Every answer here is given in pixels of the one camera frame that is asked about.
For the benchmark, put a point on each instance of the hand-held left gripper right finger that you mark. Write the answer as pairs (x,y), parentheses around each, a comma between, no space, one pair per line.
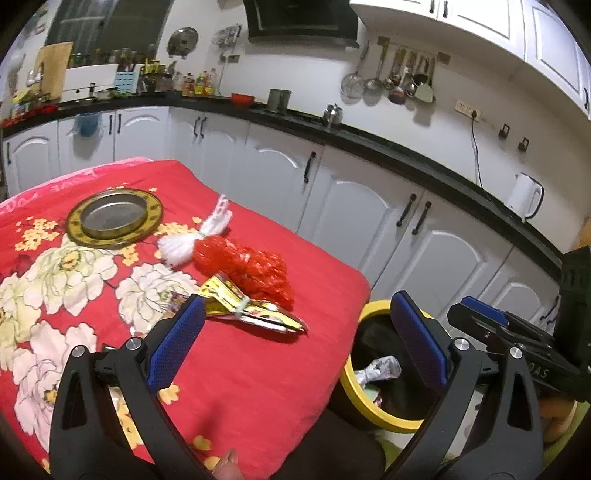
(420,341)

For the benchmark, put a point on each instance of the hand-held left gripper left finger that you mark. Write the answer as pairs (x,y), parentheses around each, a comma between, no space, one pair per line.
(178,341)

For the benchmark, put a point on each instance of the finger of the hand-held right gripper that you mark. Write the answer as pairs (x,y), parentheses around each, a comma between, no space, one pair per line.
(482,310)
(485,334)

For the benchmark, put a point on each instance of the white plastic bag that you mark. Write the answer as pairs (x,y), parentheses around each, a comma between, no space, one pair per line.
(378,369)

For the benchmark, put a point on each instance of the yellow snack wrappers bundle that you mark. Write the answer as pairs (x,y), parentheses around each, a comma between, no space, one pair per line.
(258,316)

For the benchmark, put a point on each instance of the yellow-rimmed black trash bin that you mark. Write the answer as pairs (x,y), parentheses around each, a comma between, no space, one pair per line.
(364,410)

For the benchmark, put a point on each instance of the red plastic mesh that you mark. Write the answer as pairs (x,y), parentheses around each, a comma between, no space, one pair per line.
(249,272)

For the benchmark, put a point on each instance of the person's right hand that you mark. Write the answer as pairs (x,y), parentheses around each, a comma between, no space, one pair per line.
(556,415)

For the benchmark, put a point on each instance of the person's left hand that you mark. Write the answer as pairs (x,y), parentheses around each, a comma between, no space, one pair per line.
(229,464)

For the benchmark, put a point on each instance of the red floral blanket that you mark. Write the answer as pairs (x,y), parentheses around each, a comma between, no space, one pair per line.
(258,369)

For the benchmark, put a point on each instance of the white electric kettle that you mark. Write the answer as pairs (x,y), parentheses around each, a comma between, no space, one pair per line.
(519,198)

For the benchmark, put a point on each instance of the round gold-rimmed metal tray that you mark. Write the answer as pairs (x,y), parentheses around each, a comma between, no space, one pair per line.
(113,219)

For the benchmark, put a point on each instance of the white lower cabinets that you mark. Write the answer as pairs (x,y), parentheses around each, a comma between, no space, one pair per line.
(351,194)

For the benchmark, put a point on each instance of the white cabinets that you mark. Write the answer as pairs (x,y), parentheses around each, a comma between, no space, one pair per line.
(351,194)
(485,27)

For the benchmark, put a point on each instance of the black kitchen countertop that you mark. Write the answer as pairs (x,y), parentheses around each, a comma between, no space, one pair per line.
(392,152)

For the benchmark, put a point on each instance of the light green spatula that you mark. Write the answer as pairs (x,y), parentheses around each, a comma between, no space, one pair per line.
(425,92)

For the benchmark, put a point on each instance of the red ladle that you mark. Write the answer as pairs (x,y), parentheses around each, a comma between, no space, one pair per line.
(397,96)

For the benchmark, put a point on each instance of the blue hanging bag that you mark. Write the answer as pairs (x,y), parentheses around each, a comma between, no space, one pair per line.
(87,124)

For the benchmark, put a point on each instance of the steel teapot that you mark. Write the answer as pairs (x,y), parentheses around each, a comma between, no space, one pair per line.
(332,115)

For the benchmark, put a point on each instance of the red bowl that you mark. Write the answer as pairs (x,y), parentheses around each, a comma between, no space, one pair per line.
(243,100)

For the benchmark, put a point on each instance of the metal skimmer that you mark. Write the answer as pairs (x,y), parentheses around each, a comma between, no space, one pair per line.
(373,84)

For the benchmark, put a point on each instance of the group of condiment bottles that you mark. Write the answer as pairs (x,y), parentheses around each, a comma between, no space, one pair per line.
(201,84)

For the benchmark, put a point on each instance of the mesh strainer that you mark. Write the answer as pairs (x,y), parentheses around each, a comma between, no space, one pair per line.
(353,85)

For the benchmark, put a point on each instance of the grey metal canister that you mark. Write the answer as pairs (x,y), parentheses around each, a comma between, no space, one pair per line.
(278,101)

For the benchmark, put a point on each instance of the black spice rack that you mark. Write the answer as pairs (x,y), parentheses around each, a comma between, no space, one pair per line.
(154,78)

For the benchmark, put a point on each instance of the blue utensil holder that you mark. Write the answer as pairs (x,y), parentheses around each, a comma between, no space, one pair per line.
(125,82)

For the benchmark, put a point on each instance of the small red fruits pile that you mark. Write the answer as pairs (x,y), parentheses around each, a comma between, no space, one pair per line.
(32,114)

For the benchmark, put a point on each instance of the white sink splash guard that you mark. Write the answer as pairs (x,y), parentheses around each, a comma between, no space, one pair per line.
(87,81)

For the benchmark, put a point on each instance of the white upper cabinets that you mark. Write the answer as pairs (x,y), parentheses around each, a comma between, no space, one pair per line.
(485,27)

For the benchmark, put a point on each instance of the dark pan lid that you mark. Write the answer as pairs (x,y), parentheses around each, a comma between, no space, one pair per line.
(182,42)

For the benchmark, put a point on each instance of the chrome faucet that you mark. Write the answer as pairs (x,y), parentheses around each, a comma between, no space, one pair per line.
(33,79)

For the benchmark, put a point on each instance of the wooden cutting board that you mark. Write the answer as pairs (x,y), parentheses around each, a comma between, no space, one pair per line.
(53,69)

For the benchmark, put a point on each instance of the dark window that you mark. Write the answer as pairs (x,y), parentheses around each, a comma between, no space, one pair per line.
(115,23)

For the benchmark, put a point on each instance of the black range hood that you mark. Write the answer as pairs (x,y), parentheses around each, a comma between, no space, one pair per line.
(300,21)

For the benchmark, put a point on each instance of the black wall hook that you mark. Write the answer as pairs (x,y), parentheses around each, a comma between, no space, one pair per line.
(504,131)
(522,144)

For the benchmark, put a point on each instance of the cream wall socket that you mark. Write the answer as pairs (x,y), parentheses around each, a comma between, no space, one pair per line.
(468,110)

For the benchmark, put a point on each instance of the metal utensil rail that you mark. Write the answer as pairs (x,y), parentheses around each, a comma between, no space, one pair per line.
(415,47)

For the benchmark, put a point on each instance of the small wall socket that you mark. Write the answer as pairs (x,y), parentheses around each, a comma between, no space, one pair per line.
(233,58)

